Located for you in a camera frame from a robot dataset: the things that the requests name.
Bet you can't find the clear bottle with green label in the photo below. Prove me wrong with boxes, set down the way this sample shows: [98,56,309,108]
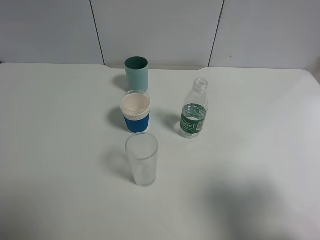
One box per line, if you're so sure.
[180,78,208,139]

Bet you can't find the white cup with blue sleeve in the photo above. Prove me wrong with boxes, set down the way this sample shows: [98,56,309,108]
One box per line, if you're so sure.
[120,90,151,133]

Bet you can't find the teal plastic cup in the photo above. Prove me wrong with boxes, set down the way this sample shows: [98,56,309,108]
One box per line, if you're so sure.
[124,56,149,92]

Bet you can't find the tall clear glass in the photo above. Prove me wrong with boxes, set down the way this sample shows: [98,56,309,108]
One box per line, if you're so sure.
[125,132,159,187]

